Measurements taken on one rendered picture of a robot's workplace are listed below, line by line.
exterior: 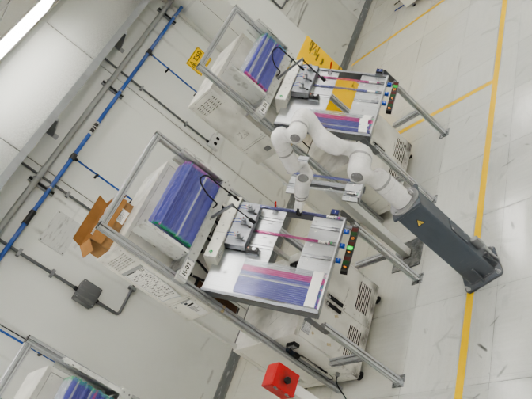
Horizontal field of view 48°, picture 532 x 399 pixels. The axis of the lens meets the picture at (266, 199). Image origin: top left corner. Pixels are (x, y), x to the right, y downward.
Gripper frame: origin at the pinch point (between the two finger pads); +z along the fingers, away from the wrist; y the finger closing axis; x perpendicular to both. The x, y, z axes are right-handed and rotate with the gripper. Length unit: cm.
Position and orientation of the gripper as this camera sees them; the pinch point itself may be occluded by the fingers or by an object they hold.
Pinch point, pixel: (299, 212)
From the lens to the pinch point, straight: 363.5
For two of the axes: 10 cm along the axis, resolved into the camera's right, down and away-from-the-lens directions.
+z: -0.2, 6.3, 7.8
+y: -3.1, 7.4, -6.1
